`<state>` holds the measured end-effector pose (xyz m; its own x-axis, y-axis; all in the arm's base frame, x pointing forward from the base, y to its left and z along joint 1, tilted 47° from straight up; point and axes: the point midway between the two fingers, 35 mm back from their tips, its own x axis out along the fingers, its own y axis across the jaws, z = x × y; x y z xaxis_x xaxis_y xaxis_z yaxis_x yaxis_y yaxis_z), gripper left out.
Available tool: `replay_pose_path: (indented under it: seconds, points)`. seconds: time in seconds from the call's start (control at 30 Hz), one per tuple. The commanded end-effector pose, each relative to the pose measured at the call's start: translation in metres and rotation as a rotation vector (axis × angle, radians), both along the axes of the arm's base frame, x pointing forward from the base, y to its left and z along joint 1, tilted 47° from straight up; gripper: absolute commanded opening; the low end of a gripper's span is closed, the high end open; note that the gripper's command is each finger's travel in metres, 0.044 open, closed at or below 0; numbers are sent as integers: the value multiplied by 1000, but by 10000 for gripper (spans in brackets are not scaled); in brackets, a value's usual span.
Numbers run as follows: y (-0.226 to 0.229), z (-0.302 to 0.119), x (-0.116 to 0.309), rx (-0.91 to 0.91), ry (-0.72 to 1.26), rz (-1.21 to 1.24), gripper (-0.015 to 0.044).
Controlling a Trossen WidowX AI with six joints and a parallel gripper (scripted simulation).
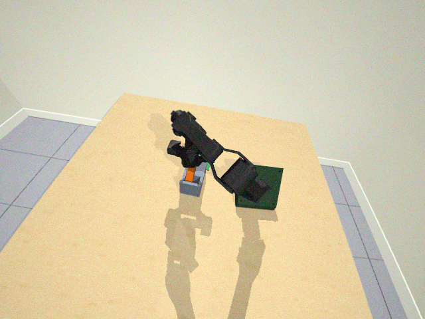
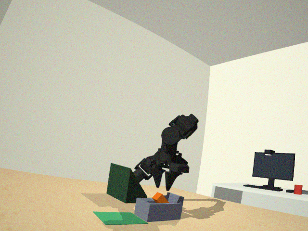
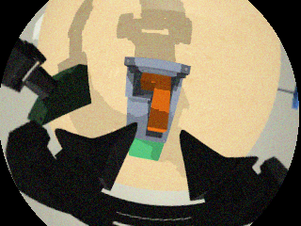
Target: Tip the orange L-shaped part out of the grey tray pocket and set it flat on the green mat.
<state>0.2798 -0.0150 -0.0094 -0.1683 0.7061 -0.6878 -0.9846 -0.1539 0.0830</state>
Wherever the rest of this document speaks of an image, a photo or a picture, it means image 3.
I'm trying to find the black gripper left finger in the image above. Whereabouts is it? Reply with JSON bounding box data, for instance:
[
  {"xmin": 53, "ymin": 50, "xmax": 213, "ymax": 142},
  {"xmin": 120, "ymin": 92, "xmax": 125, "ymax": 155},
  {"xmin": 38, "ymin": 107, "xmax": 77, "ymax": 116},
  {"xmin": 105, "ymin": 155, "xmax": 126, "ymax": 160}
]
[{"xmin": 54, "ymin": 123, "xmax": 138, "ymax": 191}]

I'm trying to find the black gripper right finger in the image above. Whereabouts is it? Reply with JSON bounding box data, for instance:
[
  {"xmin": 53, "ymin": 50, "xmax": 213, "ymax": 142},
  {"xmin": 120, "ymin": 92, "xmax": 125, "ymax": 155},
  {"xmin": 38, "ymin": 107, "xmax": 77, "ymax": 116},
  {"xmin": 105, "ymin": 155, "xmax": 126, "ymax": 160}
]
[{"xmin": 180, "ymin": 129, "xmax": 259, "ymax": 201}]

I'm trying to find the orange l-shaped part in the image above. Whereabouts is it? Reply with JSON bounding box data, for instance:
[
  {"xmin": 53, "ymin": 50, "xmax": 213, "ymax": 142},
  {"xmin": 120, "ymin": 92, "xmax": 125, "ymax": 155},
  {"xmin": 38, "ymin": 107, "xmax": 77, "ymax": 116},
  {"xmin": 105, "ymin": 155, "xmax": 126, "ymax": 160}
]
[{"xmin": 140, "ymin": 72, "xmax": 172, "ymax": 132}]

